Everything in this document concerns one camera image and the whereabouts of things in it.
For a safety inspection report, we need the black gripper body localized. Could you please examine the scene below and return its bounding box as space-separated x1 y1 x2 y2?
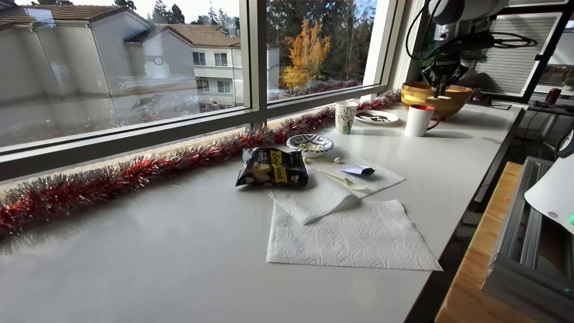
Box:
420 61 472 92

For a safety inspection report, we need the white round plate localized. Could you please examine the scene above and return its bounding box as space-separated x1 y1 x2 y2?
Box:
353 110 402 128

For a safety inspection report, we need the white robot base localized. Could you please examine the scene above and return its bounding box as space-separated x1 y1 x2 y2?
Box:
524 153 574 237

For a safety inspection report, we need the white mug red inside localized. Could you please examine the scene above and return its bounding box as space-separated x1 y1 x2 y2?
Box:
404 104 441 138

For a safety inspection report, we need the large wooden bowl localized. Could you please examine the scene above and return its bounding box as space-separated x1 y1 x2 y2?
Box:
400 81 474 122

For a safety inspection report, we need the patterned paper cup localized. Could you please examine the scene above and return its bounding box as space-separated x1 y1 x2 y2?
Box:
334 99 359 137

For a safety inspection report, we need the large white paper towel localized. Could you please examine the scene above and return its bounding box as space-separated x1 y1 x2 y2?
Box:
265 198 443 273

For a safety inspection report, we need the folded white paper towel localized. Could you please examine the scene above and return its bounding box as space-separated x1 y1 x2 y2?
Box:
271 172 364 228

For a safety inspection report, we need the black snack bag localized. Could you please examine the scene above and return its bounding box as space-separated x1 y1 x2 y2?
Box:
233 144 310 190

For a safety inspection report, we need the wooden board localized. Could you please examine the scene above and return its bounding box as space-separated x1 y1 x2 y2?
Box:
434 160 574 323

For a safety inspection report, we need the red tinsel garland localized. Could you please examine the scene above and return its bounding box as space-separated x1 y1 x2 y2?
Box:
0 88 402 241

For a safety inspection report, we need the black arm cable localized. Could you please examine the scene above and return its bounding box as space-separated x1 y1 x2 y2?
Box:
404 0 540 61

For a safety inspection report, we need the grey window frame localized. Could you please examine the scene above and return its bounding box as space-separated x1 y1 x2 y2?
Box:
0 0 391 181

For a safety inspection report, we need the aluminium rail frame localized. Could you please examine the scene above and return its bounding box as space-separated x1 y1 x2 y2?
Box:
482 156 574 320

